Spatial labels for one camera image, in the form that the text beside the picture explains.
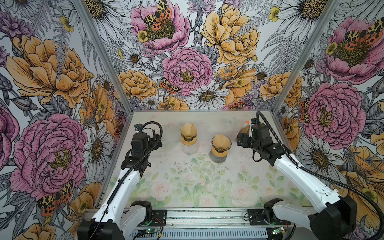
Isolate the brown coffee filter stack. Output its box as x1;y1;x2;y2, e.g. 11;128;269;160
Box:
240;121;250;135

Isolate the grey glass dripper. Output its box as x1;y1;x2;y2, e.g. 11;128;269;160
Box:
212;142;232;154

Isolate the wooden ring dripper holder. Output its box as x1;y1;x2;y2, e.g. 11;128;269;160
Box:
181;138;197;146
212;149;229;158

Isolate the grey ribbed glass pitcher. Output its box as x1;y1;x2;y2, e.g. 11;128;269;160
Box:
210;155;227;164

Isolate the green glass dripper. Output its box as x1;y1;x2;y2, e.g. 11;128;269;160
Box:
181;133;197;142

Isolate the clear glass carafe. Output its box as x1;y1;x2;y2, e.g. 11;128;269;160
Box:
182;145;198;155

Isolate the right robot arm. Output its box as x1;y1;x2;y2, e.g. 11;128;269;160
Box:
237;121;357;240

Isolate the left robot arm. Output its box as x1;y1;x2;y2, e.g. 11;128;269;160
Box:
77;130;163;240

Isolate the green circuit board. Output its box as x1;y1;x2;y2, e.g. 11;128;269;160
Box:
135;229;163;238

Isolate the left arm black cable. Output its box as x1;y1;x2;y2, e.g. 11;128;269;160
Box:
88;121;164;240

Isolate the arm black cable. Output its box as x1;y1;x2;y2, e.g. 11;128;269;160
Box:
88;121;164;240
255;110;384;240

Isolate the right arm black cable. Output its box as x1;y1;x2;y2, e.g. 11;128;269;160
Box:
255;110;384;240

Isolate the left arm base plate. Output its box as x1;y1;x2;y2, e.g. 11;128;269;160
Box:
149;210;168;227

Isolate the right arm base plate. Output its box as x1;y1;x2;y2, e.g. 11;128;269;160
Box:
243;209;291;226

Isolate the aluminium front rail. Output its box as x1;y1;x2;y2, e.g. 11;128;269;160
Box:
137;209;247;228

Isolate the left corner frame post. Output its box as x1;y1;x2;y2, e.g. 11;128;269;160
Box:
74;1;133;117

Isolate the corner frame post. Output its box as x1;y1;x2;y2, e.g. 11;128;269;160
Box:
74;1;133;117
271;1;340;114

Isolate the right corner frame post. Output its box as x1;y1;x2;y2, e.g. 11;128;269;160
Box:
271;1;340;114

